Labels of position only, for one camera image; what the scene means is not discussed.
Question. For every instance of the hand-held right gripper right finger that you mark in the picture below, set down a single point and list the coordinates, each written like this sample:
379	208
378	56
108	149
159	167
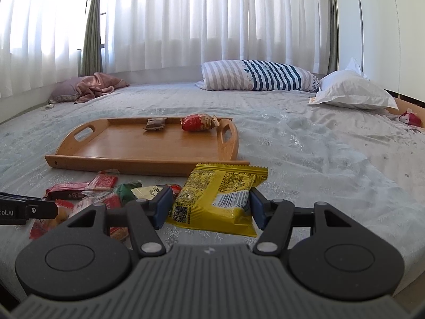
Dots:
255	211

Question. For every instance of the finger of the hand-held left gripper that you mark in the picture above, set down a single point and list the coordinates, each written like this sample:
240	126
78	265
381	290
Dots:
46	210

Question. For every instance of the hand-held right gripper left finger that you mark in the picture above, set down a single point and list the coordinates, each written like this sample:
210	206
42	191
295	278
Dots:
162	207

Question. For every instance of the dark red snack bar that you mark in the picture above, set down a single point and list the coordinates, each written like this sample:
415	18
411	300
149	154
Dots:
66	191

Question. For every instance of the green snack packet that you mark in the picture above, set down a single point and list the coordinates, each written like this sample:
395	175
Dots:
128	191

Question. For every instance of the yellow snack packet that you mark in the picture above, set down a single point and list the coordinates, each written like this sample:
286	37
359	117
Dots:
212	192

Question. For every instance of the red and white thin bar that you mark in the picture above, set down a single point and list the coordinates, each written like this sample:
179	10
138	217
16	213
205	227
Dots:
101	181

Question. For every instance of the brown snack packet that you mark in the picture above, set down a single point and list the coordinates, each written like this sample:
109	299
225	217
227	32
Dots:
154	124

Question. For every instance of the large red snack packet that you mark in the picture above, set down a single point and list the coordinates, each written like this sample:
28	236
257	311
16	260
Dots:
197	123

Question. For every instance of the light blue snowflake bedsheet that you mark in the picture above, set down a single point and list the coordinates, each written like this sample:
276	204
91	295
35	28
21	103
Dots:
315	172

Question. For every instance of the small objects beside bed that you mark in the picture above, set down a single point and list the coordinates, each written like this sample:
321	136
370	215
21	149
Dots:
49	105

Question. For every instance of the purple pillow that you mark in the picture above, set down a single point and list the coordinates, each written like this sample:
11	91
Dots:
64	91

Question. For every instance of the pink crumpled cloth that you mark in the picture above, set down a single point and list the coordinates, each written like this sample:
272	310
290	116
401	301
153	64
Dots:
99	84

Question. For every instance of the blue and grey striped pillow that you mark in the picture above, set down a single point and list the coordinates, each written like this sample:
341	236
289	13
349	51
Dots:
259	74

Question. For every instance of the white pillow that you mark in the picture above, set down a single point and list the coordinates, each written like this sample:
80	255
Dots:
352	91

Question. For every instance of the red and white small object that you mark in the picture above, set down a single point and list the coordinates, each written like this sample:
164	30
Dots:
410	117

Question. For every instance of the white sheer curtain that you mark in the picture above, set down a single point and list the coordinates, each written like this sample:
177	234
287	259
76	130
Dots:
215	20
40	26

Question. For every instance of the grey-green drape curtain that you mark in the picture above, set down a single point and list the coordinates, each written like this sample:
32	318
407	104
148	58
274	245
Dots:
333	23
93	23

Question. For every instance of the white wardrobe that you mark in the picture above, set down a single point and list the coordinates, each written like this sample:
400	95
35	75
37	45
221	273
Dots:
381	23

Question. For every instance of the wooden bed frame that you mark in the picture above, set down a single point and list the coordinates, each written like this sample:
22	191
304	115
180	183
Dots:
406	103

